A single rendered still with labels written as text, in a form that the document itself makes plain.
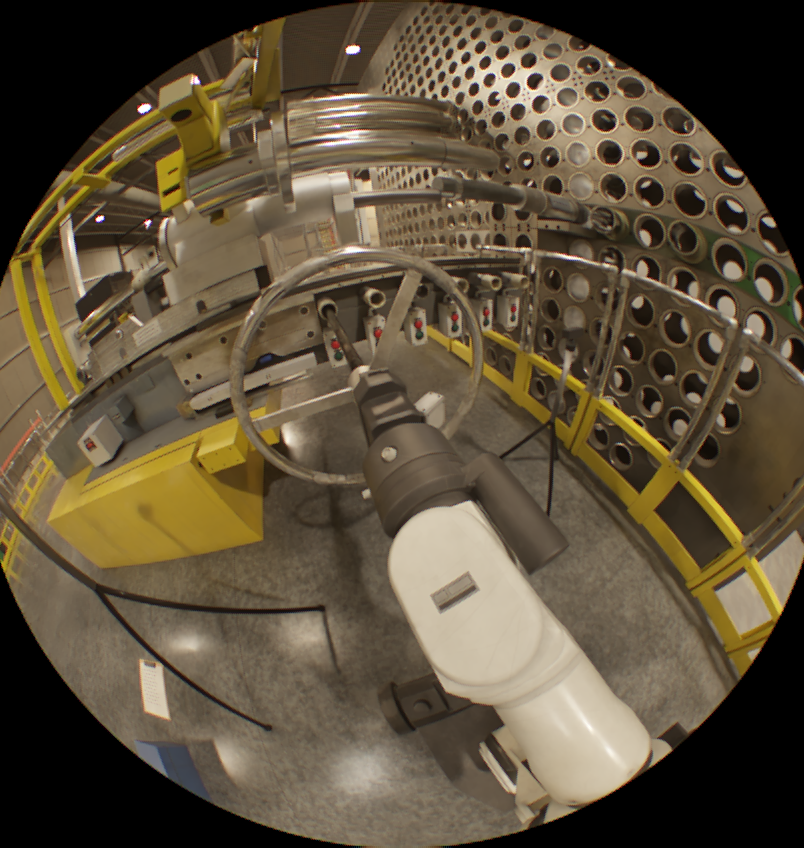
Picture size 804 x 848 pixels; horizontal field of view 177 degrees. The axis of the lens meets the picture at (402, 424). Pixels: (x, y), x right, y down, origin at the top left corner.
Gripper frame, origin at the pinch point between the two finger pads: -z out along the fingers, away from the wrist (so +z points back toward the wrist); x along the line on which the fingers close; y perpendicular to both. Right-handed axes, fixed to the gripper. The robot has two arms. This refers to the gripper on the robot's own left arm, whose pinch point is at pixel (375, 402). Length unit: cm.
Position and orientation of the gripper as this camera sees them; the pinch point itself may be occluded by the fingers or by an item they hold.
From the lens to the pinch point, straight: 33.9
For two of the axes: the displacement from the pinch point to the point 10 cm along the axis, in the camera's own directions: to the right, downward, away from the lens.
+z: 3.5, 5.7, -7.5
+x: 1.1, 7.6, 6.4
